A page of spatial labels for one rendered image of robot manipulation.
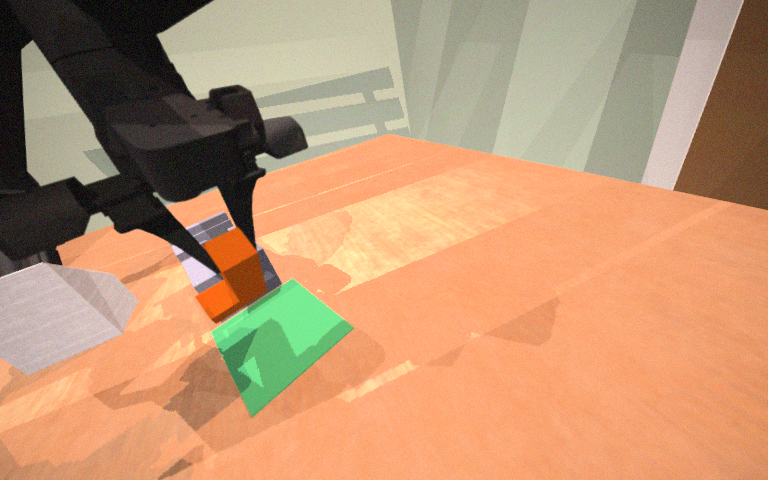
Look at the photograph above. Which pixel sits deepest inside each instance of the orange l-shaped block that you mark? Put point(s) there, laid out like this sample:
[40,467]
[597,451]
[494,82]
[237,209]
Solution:
[237,259]

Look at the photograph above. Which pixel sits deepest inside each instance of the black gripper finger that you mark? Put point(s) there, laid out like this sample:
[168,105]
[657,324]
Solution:
[162,223]
[238,198]

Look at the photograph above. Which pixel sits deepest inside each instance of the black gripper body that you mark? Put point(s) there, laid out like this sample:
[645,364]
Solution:
[39,219]

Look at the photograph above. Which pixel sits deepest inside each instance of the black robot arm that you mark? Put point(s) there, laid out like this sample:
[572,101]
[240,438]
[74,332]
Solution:
[179,145]

